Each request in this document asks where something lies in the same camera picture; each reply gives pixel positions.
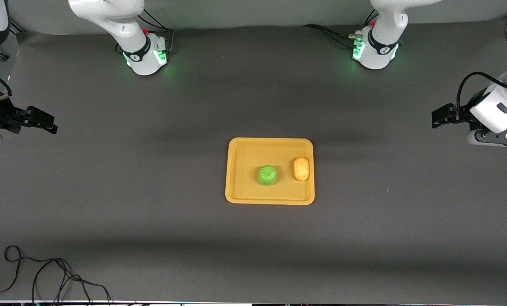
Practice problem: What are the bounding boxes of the yellow potato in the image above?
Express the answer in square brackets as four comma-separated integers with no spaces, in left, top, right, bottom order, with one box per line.
[293,157,310,181]

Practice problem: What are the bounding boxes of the green apple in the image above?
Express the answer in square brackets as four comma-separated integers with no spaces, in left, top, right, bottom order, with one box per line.
[258,165,278,186]

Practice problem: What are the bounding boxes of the yellow plastic tray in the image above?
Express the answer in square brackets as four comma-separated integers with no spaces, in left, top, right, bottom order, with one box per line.
[225,137,315,206]

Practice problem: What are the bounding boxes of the dark grey table mat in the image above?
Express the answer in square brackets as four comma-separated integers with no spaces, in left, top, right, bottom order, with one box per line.
[0,15,507,304]

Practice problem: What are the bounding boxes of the black right arm base cables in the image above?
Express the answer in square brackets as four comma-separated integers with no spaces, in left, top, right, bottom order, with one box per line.
[136,8,176,54]

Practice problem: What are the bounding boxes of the black arm base cables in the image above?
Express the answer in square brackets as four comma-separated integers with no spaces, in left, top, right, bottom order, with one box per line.
[303,8,379,49]
[136,8,176,54]

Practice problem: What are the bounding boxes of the black left arm base cables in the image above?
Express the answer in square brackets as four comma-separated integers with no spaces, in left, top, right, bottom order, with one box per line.
[303,8,379,49]

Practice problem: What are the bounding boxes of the thin black loose cable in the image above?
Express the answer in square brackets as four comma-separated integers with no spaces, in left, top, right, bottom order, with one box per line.
[0,246,111,304]

